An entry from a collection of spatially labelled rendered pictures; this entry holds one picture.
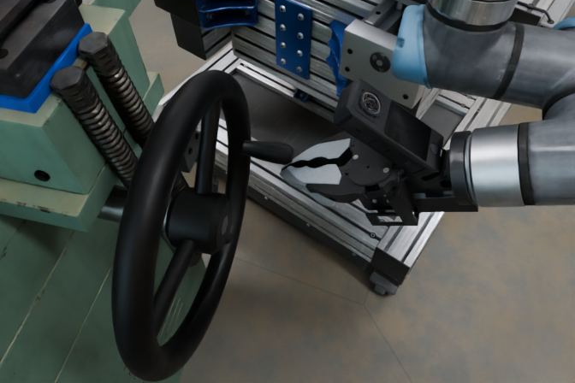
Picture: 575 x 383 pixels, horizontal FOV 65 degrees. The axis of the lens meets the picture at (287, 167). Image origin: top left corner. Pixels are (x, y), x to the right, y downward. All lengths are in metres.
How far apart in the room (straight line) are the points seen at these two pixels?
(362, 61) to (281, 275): 0.74
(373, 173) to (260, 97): 0.97
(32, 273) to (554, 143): 0.52
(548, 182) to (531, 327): 1.00
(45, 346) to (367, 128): 0.45
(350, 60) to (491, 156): 0.36
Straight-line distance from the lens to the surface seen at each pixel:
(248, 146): 0.51
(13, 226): 0.51
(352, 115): 0.40
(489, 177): 0.42
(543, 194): 0.43
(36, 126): 0.36
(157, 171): 0.31
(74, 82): 0.36
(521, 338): 1.38
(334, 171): 0.48
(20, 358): 0.60
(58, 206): 0.42
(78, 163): 0.40
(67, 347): 0.67
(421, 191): 0.48
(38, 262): 0.56
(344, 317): 1.26
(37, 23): 0.37
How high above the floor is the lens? 1.19
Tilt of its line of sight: 54 degrees down
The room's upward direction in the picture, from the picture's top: straight up
